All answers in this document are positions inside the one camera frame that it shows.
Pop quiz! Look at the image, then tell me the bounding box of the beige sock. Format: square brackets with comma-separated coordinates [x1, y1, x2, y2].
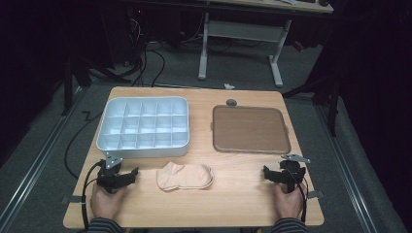
[155, 160, 215, 192]

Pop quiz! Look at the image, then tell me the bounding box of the white divided storage box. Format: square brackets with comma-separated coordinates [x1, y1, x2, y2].
[95, 95, 190, 159]

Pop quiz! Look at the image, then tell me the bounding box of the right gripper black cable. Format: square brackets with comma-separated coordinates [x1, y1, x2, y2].
[285, 168, 308, 223]

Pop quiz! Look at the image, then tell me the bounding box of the metal floor rail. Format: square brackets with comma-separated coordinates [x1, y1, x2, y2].
[315, 105, 378, 233]
[0, 86, 86, 227]

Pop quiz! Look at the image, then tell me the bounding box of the person's right hand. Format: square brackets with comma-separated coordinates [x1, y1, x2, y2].
[274, 183, 308, 220]

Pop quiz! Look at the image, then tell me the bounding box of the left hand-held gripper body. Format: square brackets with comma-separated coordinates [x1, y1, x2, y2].
[96, 152, 130, 194]

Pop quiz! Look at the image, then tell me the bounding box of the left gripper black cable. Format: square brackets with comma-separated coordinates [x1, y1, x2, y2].
[81, 161, 102, 232]

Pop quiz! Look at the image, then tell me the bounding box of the white-legged wooden desk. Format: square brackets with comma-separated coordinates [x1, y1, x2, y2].
[197, 0, 334, 88]

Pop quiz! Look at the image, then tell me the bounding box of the person's left hand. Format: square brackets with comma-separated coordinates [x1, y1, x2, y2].
[90, 183, 129, 221]

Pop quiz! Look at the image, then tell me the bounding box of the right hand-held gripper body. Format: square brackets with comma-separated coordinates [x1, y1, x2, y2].
[275, 153, 311, 194]

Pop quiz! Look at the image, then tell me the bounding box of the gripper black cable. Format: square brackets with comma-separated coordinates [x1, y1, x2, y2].
[285, 168, 308, 223]
[81, 161, 102, 232]

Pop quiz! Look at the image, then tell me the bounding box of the black floor cable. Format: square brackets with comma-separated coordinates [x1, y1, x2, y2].
[63, 110, 103, 181]

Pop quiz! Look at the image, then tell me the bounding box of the grey tape strip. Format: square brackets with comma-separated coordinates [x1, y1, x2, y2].
[61, 194, 86, 206]
[307, 189, 325, 200]

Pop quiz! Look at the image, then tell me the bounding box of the black metal stand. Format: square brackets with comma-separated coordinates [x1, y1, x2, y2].
[282, 74, 344, 137]
[61, 54, 132, 117]

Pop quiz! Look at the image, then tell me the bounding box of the brown square tray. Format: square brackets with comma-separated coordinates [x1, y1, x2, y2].
[211, 104, 292, 155]

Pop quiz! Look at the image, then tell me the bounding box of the bundle of black cables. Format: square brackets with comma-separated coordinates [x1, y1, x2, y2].
[127, 16, 166, 87]

